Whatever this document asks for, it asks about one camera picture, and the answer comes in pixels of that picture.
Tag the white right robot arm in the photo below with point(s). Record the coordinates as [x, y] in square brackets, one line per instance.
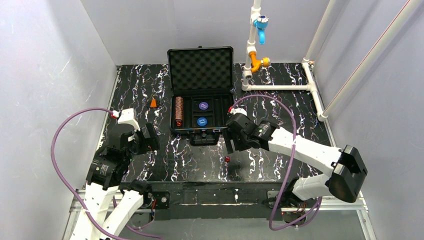
[343, 171]

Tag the orange black small clip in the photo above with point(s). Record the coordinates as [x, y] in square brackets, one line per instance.
[154, 103]

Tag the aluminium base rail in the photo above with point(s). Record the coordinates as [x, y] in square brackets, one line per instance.
[253, 201]

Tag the blue small blind button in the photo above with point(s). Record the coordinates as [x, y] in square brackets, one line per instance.
[202, 121]

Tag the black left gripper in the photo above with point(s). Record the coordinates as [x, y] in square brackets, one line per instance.
[151, 137]

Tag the orange black chip roll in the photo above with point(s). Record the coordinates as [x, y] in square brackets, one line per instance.
[179, 103]

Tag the orange brass valve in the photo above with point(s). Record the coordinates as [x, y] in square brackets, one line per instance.
[256, 64]

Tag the purple small blind button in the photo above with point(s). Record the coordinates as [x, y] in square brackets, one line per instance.
[203, 106]

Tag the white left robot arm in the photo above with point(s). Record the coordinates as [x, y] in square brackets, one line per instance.
[104, 177]

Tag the black poker set case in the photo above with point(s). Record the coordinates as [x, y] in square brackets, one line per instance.
[202, 74]

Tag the blue valve handle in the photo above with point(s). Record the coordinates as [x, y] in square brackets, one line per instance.
[261, 24]

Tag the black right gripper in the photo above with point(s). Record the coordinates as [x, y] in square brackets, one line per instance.
[234, 133]

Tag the orange black chip stack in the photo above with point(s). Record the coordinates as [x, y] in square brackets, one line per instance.
[179, 115]

